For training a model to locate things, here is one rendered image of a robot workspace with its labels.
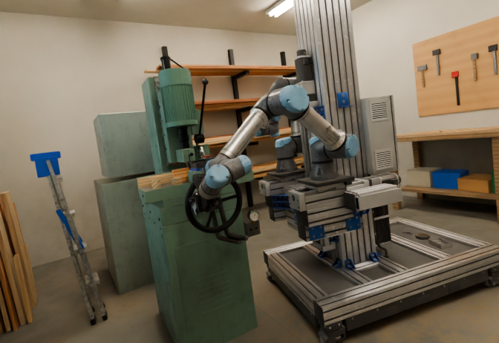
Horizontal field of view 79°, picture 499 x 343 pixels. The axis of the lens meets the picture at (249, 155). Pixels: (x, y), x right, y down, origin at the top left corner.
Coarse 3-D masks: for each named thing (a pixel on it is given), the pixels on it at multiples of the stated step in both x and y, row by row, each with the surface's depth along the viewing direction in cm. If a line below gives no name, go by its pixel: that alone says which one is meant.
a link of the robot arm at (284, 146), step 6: (282, 138) 211; (288, 138) 205; (276, 144) 206; (282, 144) 203; (288, 144) 204; (294, 144) 207; (276, 150) 207; (282, 150) 204; (288, 150) 204; (294, 150) 207; (282, 156) 204; (288, 156) 204
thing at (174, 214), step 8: (232, 192) 166; (232, 200) 166; (144, 208) 190; (152, 208) 164; (160, 208) 149; (168, 208) 149; (176, 208) 150; (184, 208) 152; (224, 208) 163; (232, 208) 166; (152, 216) 168; (160, 216) 147; (168, 216) 148; (176, 216) 150; (184, 216) 152; (200, 216) 157; (160, 224) 150; (168, 224) 148
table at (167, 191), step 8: (248, 176) 170; (168, 184) 158; (184, 184) 152; (144, 192) 145; (152, 192) 145; (160, 192) 147; (168, 192) 149; (176, 192) 150; (184, 192) 152; (144, 200) 149; (152, 200) 145
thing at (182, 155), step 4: (188, 148) 168; (192, 148) 167; (176, 152) 174; (180, 152) 166; (184, 152) 164; (188, 152) 165; (192, 152) 166; (176, 156) 176; (180, 156) 167; (184, 156) 164; (188, 156) 165; (192, 156) 166; (180, 160) 169; (184, 160) 164; (188, 160) 165; (192, 160) 167
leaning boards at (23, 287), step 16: (0, 208) 250; (0, 224) 206; (16, 224) 235; (0, 240) 203; (16, 240) 226; (0, 256) 203; (16, 256) 206; (0, 272) 199; (16, 272) 206; (32, 272) 250; (0, 288) 202; (16, 288) 208; (32, 288) 235; (0, 304) 201; (16, 304) 207; (32, 304) 231; (0, 320) 202; (16, 320) 207; (32, 320) 212
